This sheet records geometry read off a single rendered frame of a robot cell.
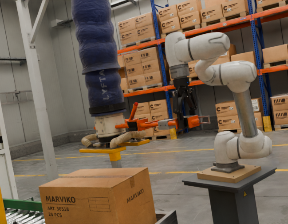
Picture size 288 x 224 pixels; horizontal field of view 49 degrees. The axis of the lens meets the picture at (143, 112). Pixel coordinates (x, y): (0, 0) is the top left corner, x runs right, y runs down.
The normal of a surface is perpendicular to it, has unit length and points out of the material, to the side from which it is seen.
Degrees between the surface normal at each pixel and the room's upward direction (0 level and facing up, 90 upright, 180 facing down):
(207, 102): 90
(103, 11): 89
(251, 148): 119
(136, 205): 90
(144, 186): 90
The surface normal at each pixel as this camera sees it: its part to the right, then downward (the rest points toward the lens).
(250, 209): 0.63, -0.07
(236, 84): -0.26, 0.69
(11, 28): 0.85, -0.11
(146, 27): -0.51, 0.07
